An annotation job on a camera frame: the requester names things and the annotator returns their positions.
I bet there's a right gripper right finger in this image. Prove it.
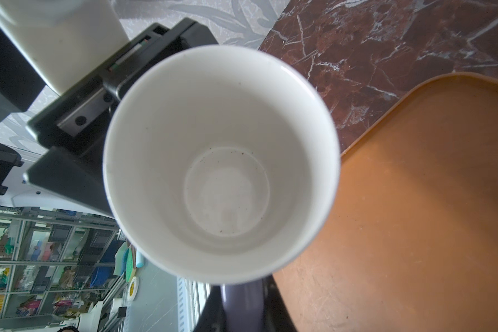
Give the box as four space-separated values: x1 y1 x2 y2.
263 275 297 332

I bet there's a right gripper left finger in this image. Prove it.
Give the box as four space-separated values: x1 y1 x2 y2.
194 286 224 332

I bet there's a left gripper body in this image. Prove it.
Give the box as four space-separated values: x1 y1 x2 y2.
25 18 217 217

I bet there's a lilac mug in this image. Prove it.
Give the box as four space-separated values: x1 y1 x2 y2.
102 45 340 331

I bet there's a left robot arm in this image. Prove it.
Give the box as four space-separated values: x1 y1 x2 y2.
0 18 216 216

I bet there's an orange rectangular tray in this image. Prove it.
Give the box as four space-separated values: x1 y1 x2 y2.
275 73 498 331

